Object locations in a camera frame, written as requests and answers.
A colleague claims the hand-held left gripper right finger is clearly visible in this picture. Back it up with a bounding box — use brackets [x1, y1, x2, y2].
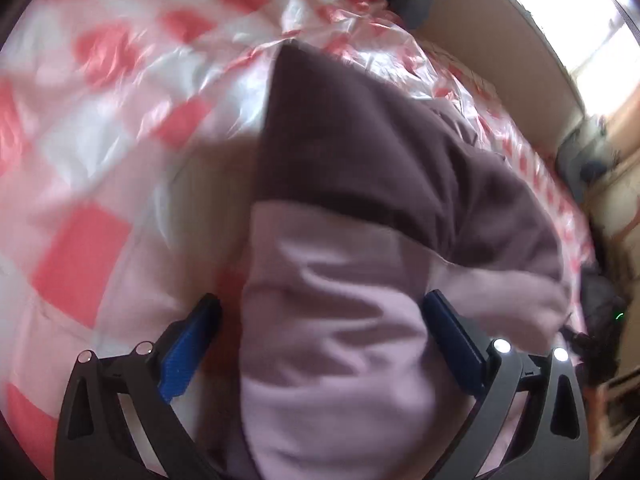
[422, 289, 591, 480]

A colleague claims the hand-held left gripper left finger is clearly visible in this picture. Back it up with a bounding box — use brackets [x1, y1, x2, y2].
[54, 292, 223, 480]

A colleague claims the purple jacket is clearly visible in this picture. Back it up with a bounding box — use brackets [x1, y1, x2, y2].
[220, 40, 576, 480]

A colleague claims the pink checkered bed sheet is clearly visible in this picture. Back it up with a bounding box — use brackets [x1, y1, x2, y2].
[0, 0, 601, 480]

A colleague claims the window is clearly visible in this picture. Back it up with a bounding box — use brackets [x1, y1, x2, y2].
[480, 0, 640, 116]

